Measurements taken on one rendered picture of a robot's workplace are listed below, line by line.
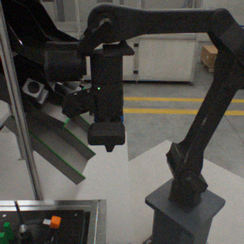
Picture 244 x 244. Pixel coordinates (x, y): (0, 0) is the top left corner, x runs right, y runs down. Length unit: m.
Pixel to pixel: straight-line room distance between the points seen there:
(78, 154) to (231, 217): 0.55
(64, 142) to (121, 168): 0.30
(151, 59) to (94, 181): 3.65
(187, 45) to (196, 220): 4.03
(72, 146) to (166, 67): 3.79
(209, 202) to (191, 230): 0.10
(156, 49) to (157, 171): 3.55
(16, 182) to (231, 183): 0.84
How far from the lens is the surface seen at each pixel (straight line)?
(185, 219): 0.61
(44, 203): 0.80
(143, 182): 0.99
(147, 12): 0.42
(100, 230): 0.71
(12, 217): 0.78
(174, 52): 4.49
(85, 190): 0.96
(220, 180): 1.07
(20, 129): 0.71
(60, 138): 0.86
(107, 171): 1.03
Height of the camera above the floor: 1.52
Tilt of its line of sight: 29 degrees down
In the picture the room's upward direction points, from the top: straight up
